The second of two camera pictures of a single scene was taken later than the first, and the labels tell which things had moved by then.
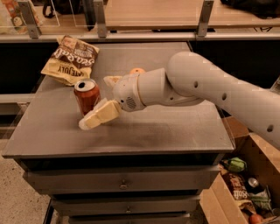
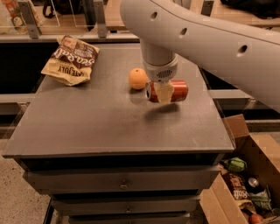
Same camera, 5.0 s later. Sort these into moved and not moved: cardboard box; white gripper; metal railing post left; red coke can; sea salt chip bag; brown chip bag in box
Moved: red coke can; white gripper
Not moved: cardboard box; metal railing post left; sea salt chip bag; brown chip bag in box
